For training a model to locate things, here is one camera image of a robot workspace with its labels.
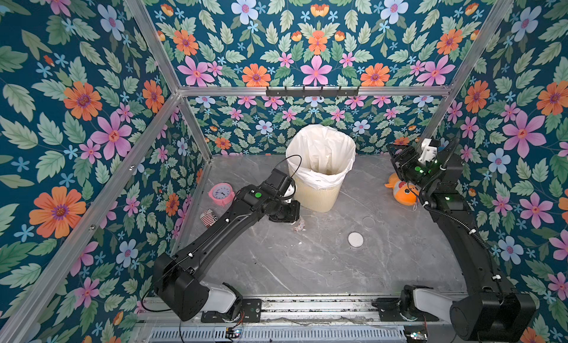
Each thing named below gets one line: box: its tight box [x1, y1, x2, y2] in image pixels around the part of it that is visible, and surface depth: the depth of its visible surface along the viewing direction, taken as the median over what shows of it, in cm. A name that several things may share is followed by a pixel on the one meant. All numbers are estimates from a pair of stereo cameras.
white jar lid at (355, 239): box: [346, 230, 365, 248], surface depth 91 cm
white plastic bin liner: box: [285, 124, 357, 191], surface depth 92 cm
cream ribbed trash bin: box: [294, 180, 343, 213], surface depth 84 cm
